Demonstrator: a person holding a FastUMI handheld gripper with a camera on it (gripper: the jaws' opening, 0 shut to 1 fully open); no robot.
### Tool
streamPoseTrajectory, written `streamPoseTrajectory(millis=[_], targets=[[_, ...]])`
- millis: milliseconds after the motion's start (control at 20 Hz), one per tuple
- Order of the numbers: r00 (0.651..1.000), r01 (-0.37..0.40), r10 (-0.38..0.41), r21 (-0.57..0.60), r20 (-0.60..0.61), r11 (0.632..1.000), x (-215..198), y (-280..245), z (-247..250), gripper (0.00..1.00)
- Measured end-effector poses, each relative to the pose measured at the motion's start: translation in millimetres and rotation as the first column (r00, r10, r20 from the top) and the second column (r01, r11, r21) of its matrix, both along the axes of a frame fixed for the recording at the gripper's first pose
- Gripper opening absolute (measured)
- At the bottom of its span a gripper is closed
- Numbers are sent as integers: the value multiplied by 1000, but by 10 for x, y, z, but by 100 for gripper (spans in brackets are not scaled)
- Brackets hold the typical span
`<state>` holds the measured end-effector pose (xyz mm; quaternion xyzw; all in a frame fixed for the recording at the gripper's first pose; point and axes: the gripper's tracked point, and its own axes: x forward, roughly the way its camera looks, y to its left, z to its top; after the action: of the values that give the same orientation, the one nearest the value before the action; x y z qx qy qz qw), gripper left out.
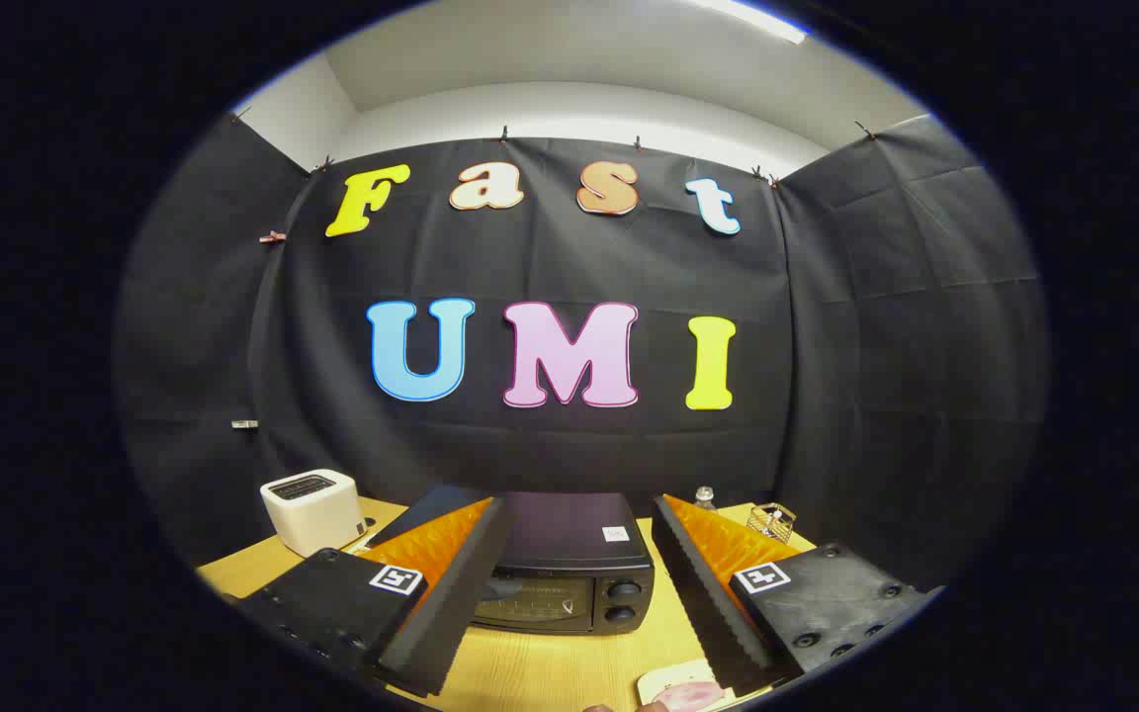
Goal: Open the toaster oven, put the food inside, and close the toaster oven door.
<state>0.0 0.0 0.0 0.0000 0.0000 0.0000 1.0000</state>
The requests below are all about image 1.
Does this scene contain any cream square plate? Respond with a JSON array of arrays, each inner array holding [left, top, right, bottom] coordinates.
[[636, 659, 729, 712]]

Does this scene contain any white bread toaster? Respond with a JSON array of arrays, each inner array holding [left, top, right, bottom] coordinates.
[[260, 469, 368, 558]]

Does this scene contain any metal wire holder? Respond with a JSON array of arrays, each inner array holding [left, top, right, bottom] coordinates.
[[745, 502, 798, 545]]

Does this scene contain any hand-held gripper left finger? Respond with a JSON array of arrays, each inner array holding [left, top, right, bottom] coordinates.
[[233, 494, 516, 698]]

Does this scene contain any pink ham slice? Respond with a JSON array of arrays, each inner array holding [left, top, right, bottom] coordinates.
[[651, 679, 727, 712]]

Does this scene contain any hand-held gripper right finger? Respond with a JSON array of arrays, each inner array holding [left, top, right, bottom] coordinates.
[[651, 492, 946, 698]]

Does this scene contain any black toaster oven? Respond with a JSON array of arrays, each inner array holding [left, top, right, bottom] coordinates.
[[367, 483, 657, 636]]

